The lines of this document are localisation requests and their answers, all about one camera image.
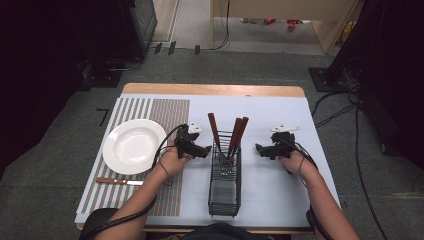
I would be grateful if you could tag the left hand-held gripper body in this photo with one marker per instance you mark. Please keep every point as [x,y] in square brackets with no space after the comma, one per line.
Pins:
[185,141]

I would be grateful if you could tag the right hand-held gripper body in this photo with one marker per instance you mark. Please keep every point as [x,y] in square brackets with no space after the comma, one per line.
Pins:
[283,145]

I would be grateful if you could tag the person's right hand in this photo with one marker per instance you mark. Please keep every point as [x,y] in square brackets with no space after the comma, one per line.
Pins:
[296,163]

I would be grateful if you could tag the person's left hand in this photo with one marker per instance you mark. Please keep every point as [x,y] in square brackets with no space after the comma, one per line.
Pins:
[171,163]

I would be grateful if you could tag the striped woven placemat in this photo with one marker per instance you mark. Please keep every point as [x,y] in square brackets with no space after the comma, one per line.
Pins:
[170,113]

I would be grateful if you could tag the pale blue table sheet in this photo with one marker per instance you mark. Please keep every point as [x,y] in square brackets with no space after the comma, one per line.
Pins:
[280,186]

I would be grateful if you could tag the white round plate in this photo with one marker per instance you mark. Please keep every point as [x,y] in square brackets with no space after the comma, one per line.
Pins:
[133,146]

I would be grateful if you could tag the person's dark clothing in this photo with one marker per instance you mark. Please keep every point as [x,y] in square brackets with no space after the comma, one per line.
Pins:
[223,233]

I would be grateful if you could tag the black cabinet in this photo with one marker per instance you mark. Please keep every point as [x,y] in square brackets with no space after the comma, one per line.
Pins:
[140,26]

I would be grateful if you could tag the light wooden desk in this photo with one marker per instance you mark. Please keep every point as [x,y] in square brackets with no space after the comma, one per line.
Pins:
[283,10]

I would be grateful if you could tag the dark curtain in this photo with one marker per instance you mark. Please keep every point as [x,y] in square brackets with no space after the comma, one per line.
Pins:
[393,66]
[40,73]

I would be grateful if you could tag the black stand base plate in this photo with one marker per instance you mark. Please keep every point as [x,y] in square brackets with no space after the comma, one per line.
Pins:
[325,80]
[100,78]

